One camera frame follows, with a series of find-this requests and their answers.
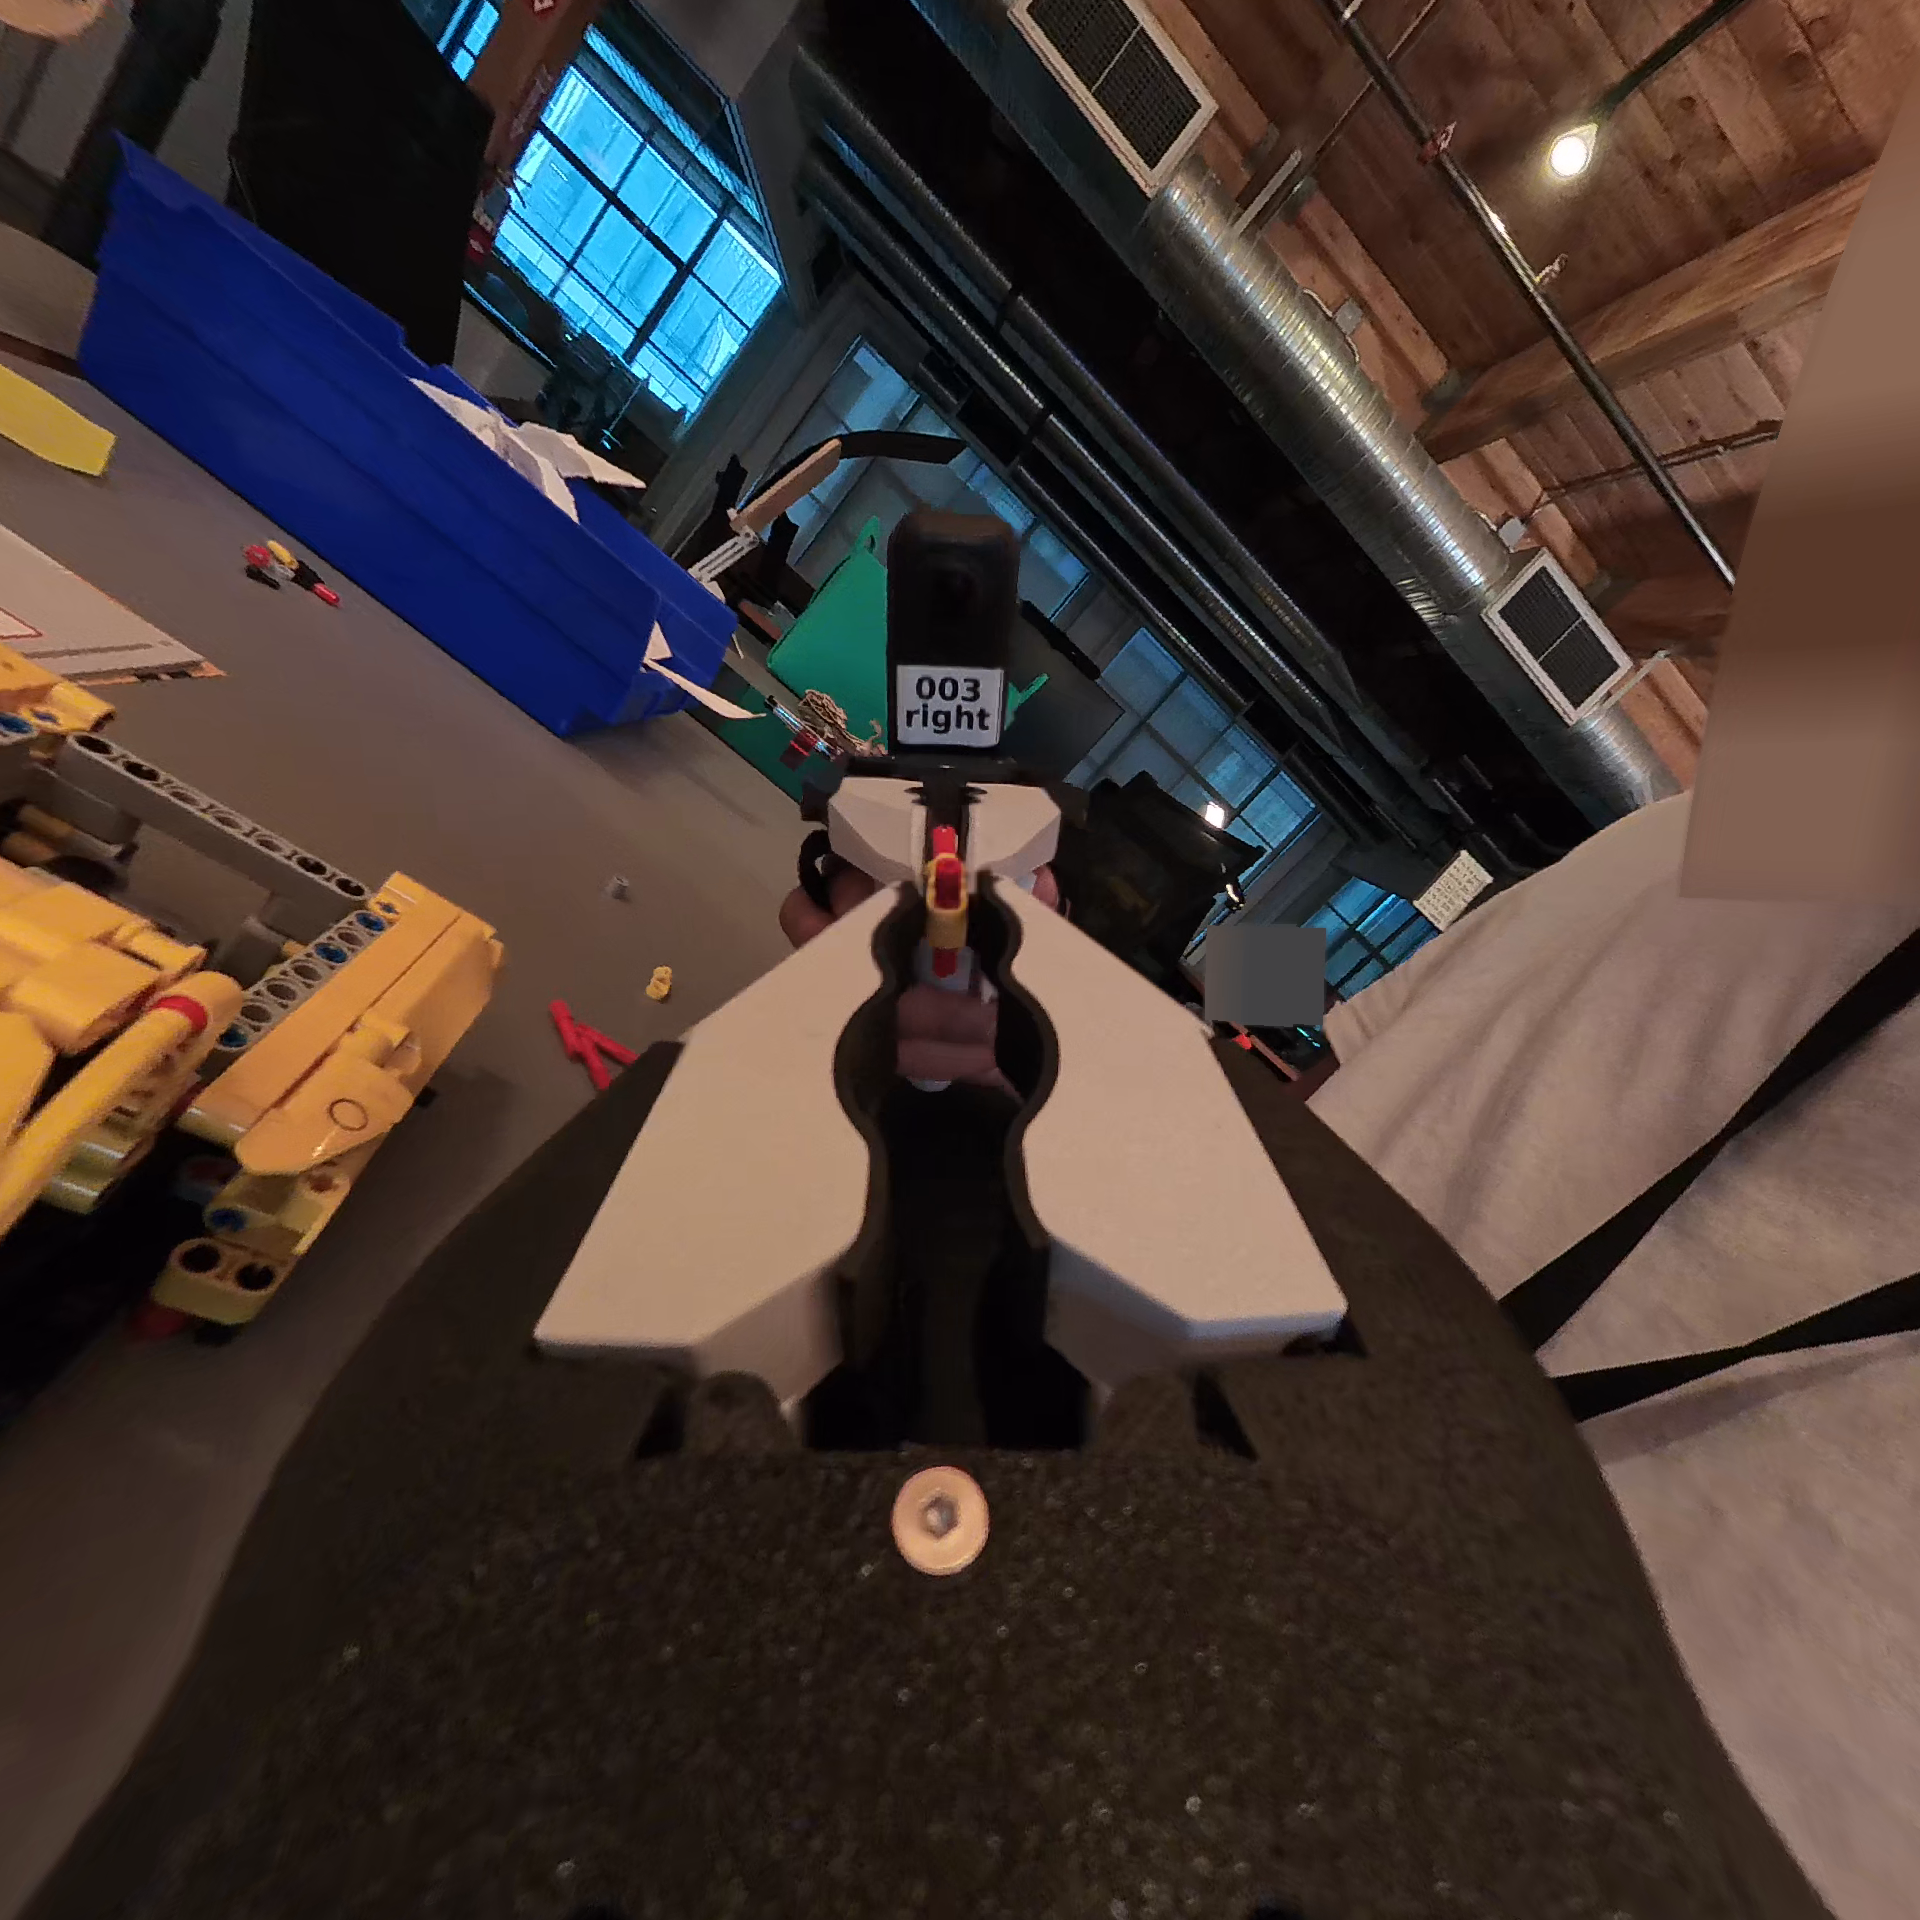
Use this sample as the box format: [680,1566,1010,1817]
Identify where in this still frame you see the white folding stand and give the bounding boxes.
[691,432,971,580]

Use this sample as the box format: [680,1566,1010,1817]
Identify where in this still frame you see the open instruction booklet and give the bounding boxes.
[0,527,230,687]

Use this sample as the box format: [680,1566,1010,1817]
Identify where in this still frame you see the black monitor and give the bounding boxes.
[224,0,499,371]

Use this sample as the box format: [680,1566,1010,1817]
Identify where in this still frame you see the green plastic bin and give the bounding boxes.
[767,518,1054,814]

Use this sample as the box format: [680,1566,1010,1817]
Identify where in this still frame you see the crumpled white paper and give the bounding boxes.
[410,376,769,724]

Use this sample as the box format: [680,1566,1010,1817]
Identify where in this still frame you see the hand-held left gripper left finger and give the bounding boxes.
[534,883,924,1450]

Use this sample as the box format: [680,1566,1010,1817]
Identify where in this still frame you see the black office chair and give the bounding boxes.
[1078,780,1273,982]

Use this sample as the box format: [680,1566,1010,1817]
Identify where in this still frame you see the person's right hand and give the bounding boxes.
[778,879,1070,1097]

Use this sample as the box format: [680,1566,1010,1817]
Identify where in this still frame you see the paned window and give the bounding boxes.
[399,0,791,425]

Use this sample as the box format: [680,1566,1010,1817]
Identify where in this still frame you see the tan and red small parts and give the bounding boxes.
[779,690,890,761]

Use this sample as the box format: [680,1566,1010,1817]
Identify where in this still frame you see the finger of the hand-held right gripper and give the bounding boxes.
[960,787,1070,895]
[825,787,937,895]

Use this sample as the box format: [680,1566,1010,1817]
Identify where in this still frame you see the yellow paper note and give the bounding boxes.
[0,363,119,481]

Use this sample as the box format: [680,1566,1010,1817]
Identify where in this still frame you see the white vent grille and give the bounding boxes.
[1482,547,1639,727]
[1009,0,1222,199]

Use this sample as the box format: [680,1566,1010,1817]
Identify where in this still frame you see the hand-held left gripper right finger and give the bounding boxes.
[976,879,1348,1450]

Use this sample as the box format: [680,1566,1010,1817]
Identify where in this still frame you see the black ceiling pipes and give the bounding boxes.
[795,46,1595,846]

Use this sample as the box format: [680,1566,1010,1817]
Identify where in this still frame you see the silver ventilation duct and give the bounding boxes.
[1136,152,1684,816]

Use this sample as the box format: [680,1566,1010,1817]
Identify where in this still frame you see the blue plastic bin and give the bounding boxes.
[79,134,742,739]

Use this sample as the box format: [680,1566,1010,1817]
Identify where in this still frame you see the yellow brick toy car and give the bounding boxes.
[0,644,511,1334]

